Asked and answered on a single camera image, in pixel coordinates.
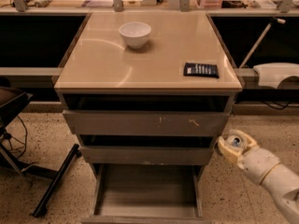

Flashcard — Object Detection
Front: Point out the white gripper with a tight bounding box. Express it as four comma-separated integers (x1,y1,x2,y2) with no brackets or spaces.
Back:
218,129,280,185

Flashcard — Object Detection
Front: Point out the silver redbull can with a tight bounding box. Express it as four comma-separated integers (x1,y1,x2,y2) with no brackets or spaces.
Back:
226,134,247,151

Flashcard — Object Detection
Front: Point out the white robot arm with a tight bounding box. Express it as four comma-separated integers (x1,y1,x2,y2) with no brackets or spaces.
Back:
217,129,299,224

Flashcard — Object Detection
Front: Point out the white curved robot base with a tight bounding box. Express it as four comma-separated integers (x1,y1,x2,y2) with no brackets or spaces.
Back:
253,63,299,89

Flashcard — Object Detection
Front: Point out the grey drawer cabinet beige top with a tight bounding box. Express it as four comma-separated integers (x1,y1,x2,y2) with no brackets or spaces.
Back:
51,10,245,224

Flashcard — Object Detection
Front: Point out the bottom grey open drawer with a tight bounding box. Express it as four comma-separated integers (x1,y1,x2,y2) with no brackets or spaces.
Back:
81,164,212,224

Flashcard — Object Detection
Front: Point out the middle grey drawer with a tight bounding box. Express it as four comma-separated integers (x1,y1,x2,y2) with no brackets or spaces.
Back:
80,146,212,165

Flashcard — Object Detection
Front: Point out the top grey drawer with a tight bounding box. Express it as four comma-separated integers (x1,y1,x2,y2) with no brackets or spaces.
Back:
63,110,229,136

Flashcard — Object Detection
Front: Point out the white rod black tip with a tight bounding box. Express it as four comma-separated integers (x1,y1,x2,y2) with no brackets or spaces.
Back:
238,16,287,69

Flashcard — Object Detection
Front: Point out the white ceramic bowl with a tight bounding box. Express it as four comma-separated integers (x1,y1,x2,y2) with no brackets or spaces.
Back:
119,21,151,49

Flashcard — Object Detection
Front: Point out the black metal stand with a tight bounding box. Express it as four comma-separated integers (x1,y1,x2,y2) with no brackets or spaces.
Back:
0,86,81,217

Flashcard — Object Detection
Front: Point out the black floor cable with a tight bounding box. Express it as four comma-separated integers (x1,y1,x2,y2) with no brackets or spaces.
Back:
3,114,29,159

